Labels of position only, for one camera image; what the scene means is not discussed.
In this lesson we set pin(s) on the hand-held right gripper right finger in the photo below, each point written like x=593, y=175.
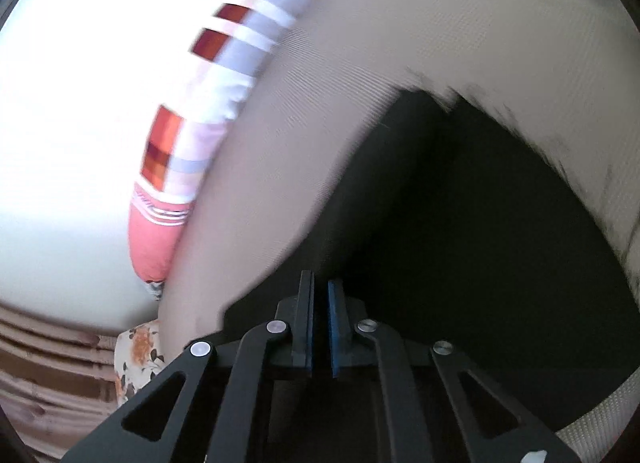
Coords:
x=334, y=328

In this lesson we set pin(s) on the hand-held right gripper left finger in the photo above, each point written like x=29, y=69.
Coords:
x=307, y=328

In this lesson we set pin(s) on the black pants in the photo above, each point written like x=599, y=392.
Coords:
x=450, y=218

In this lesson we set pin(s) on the floral cloth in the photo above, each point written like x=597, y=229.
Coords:
x=140, y=348

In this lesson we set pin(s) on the pink striped bolster pillow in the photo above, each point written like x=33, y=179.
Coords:
x=155, y=238

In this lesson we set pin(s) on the brown striped cloth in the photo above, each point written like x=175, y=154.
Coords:
x=50, y=368

